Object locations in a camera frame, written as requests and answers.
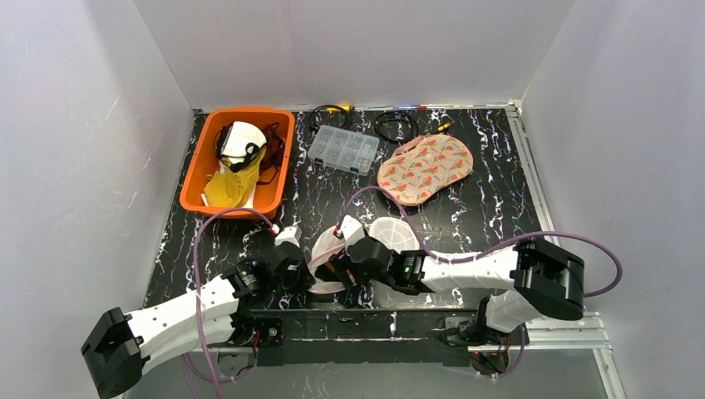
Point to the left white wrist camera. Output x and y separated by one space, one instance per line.
288 234

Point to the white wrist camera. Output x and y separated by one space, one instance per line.
288 234
350 230

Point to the white mesh laundry bag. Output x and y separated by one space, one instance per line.
394 233

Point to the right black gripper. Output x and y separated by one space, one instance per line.
342 269

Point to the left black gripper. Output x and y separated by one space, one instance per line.
294 264

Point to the orange plastic bin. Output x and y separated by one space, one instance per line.
234 137

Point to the dark maroon bra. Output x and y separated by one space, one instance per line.
273 153

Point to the clear plastic screw box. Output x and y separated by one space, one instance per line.
343 150

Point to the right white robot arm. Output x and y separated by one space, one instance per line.
536 277

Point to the floral pink fabric pouch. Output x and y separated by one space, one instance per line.
423 166

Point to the yellow bra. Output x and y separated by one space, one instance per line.
227 189

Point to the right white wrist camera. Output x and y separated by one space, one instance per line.
350 230

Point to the aluminium right rail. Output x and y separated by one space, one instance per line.
537 182

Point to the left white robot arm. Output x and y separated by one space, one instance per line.
123 347

